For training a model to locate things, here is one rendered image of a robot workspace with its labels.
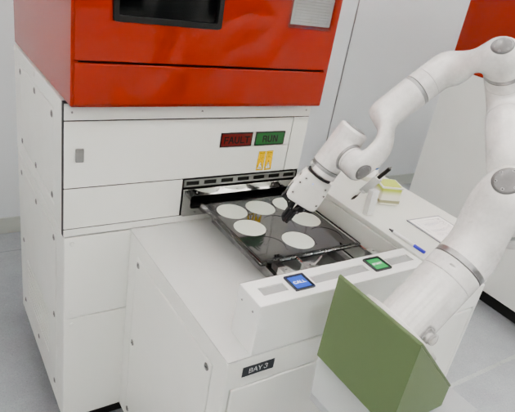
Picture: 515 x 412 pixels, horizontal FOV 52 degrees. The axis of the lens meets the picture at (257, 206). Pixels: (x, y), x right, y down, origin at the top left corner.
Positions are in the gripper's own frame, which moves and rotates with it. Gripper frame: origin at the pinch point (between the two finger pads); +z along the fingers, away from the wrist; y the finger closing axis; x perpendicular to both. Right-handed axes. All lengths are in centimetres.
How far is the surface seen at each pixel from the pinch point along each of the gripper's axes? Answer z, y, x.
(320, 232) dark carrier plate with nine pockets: 1.8, 15.0, 6.5
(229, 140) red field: -3.1, -22.1, 23.7
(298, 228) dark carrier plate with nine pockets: 4.6, 8.6, 7.3
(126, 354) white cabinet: 76, -13, 6
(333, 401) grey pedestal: 12, 13, -55
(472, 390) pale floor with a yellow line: 42, 142, 38
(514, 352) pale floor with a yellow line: 26, 176, 68
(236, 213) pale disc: 12.9, -9.0, 12.4
